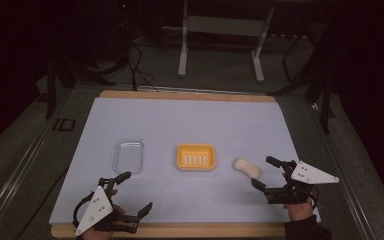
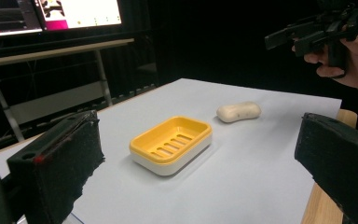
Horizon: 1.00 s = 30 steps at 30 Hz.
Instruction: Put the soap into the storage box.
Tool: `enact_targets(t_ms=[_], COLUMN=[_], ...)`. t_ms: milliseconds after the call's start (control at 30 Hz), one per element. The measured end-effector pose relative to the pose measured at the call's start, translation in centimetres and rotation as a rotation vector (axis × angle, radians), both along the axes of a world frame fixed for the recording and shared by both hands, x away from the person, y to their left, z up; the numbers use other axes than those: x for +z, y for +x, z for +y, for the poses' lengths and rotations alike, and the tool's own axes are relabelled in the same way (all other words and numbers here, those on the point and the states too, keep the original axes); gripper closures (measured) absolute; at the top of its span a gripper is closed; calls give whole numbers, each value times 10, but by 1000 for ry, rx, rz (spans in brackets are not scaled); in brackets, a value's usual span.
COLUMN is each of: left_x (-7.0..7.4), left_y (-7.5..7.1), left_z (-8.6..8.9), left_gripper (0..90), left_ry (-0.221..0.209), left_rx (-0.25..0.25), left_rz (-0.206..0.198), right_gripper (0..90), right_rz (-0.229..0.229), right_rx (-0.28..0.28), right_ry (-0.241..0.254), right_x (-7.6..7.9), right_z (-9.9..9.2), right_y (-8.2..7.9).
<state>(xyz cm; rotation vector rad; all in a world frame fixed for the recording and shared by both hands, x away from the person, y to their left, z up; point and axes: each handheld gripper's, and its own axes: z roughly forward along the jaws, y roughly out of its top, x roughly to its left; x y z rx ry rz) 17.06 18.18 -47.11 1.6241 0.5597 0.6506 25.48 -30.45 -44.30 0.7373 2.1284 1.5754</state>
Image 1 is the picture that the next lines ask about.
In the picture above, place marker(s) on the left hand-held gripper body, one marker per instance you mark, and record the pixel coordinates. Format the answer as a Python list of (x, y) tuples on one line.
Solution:
[(95, 208)]

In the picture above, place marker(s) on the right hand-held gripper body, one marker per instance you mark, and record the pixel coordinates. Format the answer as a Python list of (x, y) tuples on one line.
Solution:
[(313, 175)]

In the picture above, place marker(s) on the pale bread roll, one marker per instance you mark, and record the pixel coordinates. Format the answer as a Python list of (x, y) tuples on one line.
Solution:
[(246, 167)]

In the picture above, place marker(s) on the clear plastic container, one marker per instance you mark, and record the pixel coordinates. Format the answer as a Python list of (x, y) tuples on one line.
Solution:
[(128, 155)]

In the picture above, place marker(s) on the yellow soap dish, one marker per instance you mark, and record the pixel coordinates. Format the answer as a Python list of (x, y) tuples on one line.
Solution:
[(196, 157)]

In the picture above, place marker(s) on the person's left hand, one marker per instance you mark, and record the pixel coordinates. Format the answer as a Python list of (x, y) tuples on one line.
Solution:
[(118, 210)]

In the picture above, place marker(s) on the person's right hand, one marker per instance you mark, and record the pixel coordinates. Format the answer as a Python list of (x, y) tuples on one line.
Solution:
[(299, 210)]

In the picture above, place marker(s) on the pale blue table sheet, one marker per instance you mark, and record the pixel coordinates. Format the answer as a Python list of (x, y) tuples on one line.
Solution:
[(186, 120)]

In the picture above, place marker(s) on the black tripod stand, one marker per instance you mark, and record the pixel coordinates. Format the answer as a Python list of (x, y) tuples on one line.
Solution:
[(316, 86), (63, 73)]

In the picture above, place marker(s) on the white metal stand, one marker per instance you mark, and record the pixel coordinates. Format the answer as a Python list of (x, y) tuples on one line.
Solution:
[(225, 25)]

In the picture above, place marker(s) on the metal floor rail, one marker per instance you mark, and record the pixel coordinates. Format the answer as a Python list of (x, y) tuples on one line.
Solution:
[(16, 173), (346, 186)]

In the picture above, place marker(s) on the black rectangular bracket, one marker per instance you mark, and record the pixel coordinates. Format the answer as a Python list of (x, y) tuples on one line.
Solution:
[(64, 124)]

